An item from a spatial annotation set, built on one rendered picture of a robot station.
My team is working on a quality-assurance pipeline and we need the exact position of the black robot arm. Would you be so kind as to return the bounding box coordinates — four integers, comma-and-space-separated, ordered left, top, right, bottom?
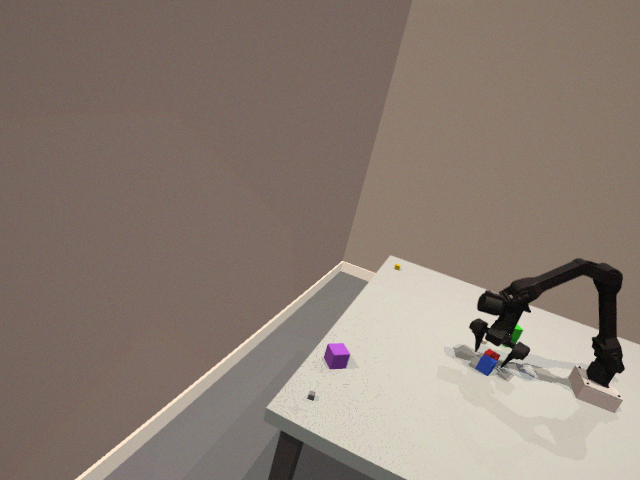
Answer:
477, 258, 625, 388

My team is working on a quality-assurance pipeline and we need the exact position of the red block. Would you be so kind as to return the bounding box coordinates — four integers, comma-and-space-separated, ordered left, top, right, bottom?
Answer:
483, 349, 500, 361

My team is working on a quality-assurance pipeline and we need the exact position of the blue block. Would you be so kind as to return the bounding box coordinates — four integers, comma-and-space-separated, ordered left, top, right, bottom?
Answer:
476, 355, 497, 376

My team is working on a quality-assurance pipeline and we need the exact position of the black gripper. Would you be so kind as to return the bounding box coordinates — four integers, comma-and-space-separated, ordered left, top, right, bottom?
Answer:
469, 316, 530, 368

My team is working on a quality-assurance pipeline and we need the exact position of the purple cube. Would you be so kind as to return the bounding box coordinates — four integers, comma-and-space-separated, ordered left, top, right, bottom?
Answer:
324, 343, 351, 369

